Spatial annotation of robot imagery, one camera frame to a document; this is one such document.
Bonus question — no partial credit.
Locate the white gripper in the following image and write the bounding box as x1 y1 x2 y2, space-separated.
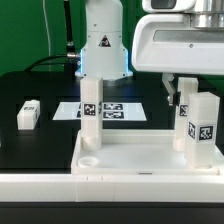
132 14 224 106

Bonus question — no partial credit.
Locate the white desk top tray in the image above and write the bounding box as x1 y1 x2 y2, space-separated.
71 129 224 175

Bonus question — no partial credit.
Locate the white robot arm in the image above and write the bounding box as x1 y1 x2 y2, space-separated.
76 0 224 105

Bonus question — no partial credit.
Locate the white fiducial marker plate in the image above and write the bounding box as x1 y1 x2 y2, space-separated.
53 102 146 121

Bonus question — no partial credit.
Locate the white L-shaped obstacle fence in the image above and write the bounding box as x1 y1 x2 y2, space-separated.
0 174 224 203

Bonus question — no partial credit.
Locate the black cable on table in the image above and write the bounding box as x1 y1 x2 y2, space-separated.
23 54 81 72

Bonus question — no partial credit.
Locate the black vertical cable with connector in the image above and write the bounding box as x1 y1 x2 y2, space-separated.
63 0 81 62

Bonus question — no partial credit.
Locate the thin white hanging cable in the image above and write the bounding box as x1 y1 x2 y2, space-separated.
41 0 53 72

